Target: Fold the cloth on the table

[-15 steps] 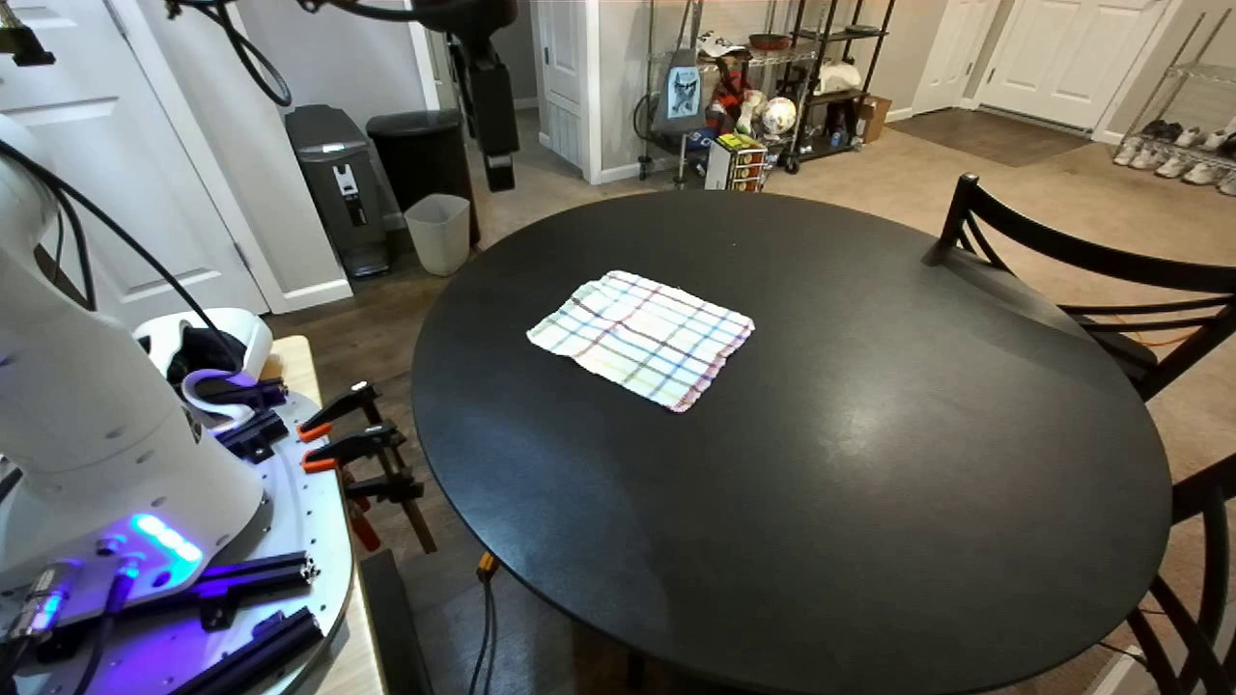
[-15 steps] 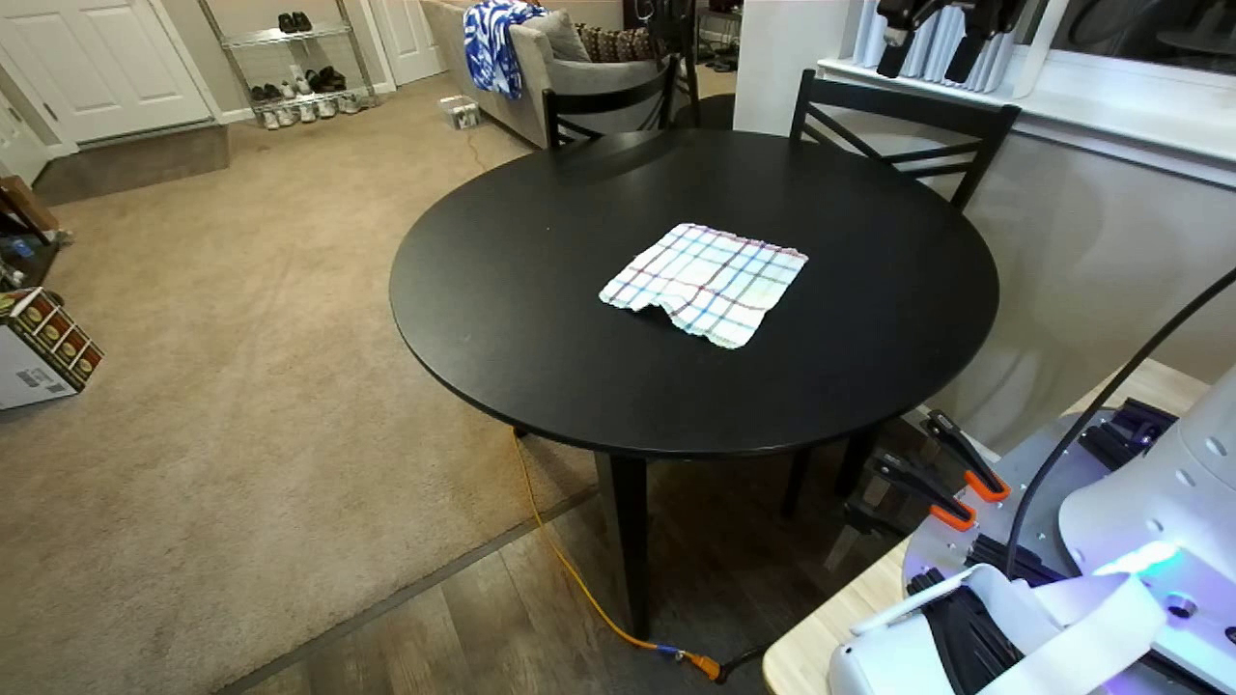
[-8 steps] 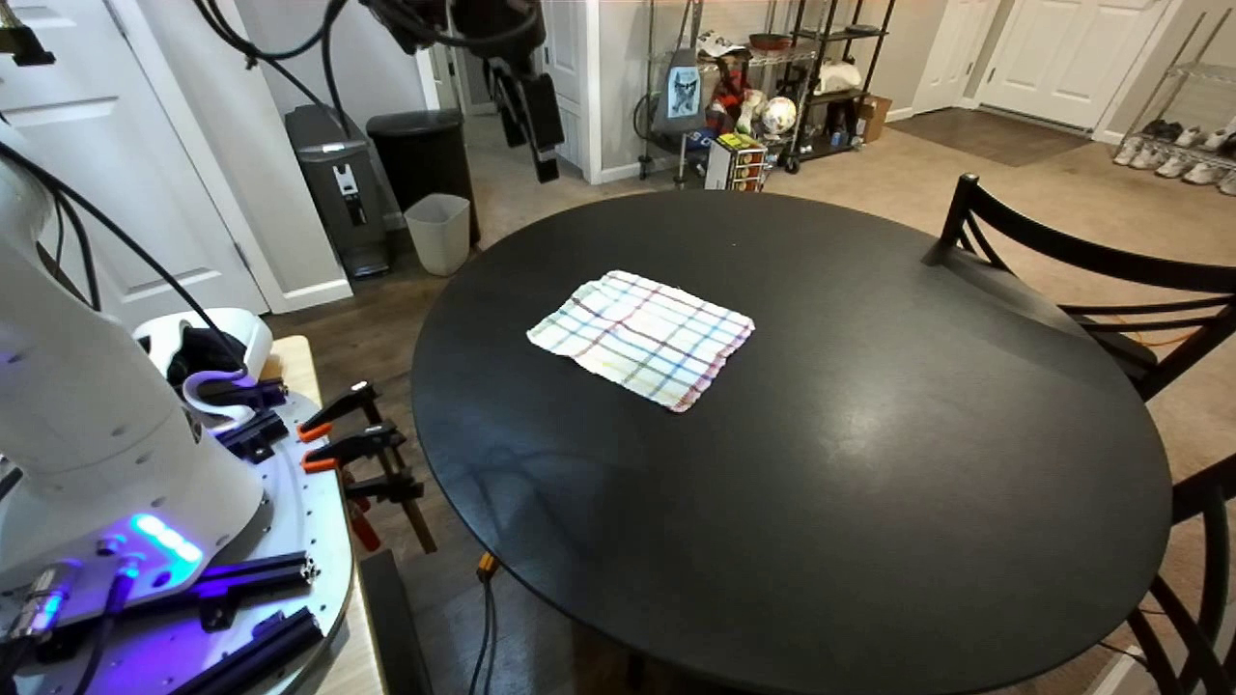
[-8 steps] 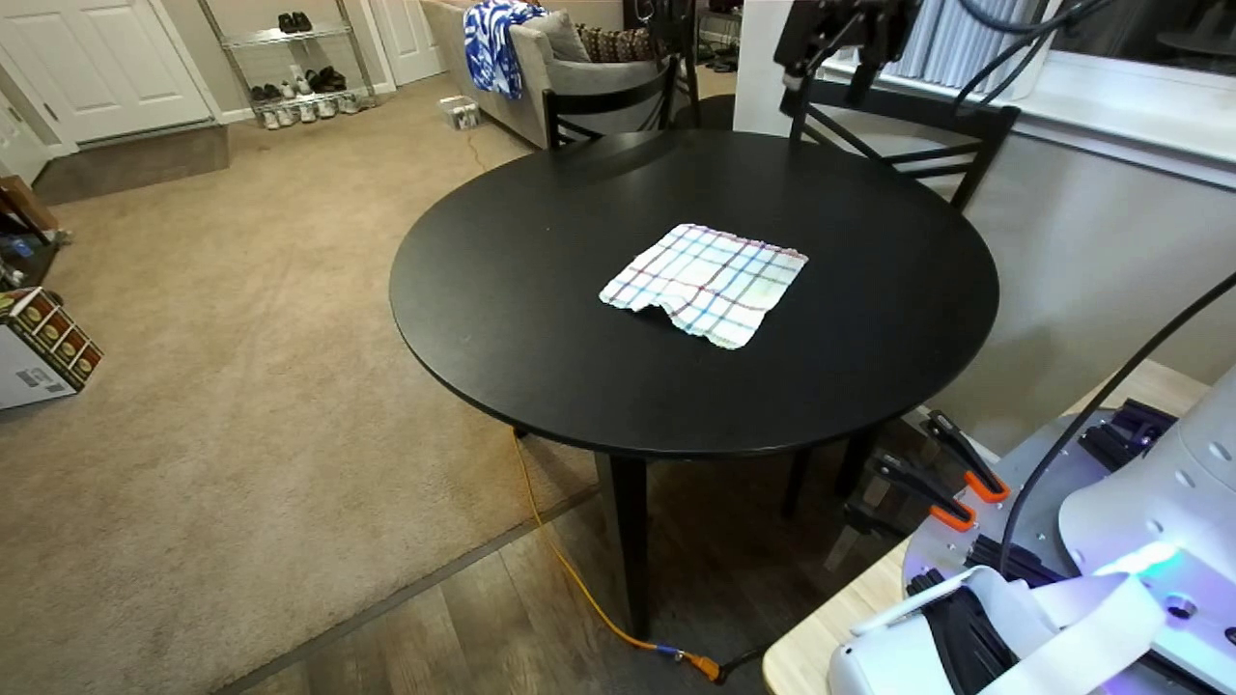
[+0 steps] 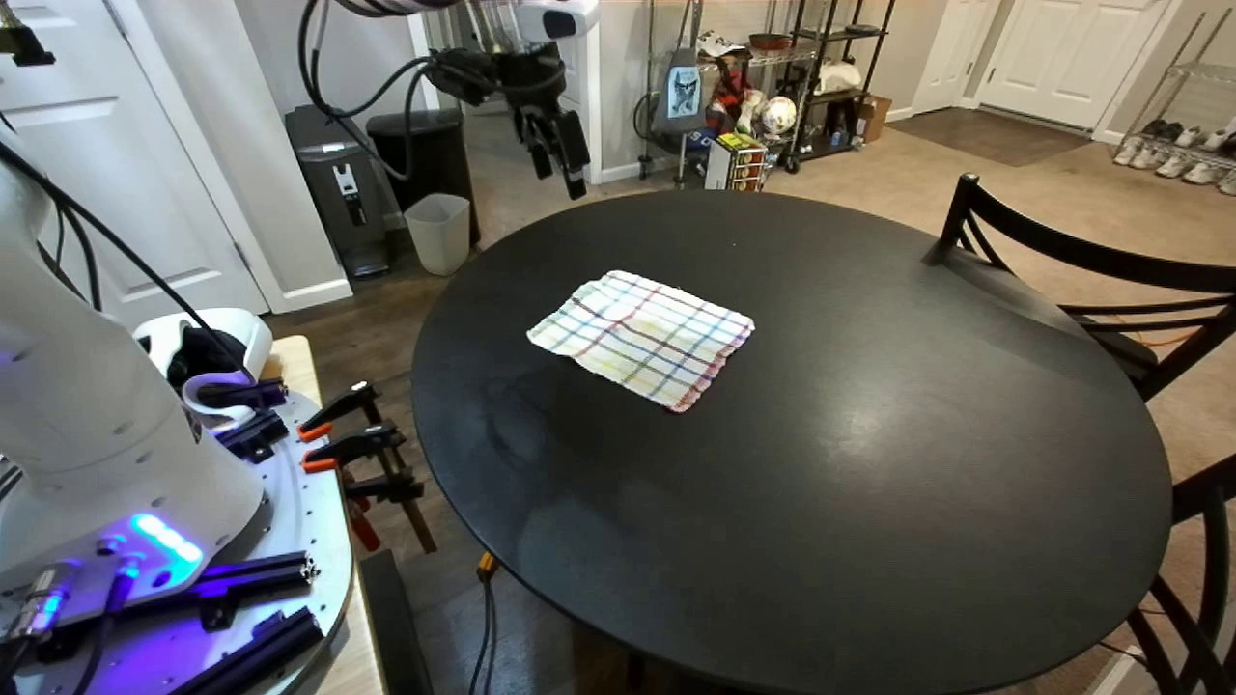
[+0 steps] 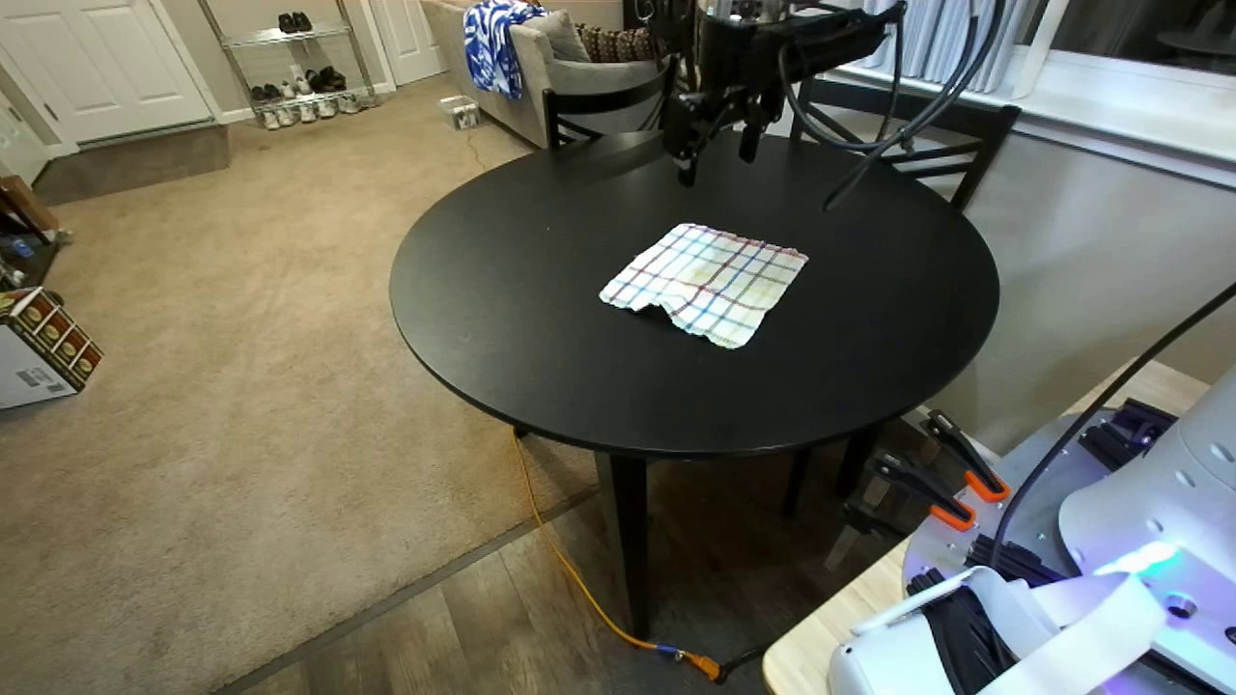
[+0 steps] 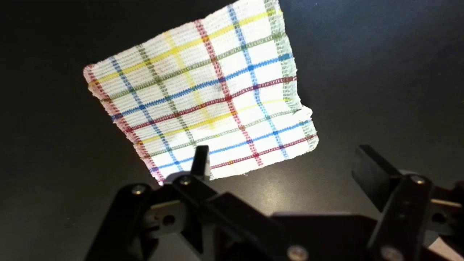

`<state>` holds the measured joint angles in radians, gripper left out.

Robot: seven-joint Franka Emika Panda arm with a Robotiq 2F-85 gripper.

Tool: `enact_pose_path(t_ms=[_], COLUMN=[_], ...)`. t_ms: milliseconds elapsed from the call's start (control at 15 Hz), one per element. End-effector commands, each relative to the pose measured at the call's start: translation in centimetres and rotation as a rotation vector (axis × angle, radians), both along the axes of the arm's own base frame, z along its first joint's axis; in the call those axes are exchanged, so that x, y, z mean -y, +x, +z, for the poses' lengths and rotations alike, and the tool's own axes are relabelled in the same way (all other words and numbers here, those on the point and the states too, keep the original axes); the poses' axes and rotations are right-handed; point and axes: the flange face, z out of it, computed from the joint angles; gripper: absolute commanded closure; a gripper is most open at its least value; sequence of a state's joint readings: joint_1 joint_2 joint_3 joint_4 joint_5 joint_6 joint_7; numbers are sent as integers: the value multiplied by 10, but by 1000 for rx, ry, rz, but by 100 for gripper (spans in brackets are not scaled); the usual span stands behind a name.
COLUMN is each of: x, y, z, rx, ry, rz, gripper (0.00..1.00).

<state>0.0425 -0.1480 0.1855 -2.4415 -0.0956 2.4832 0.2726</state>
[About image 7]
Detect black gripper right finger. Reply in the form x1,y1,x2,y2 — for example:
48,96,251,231
351,143,464,261

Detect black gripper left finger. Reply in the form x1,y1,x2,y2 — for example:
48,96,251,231
84,143,311,261

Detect white plaid dish cloth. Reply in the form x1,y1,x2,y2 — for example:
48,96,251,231
83,0,321,186

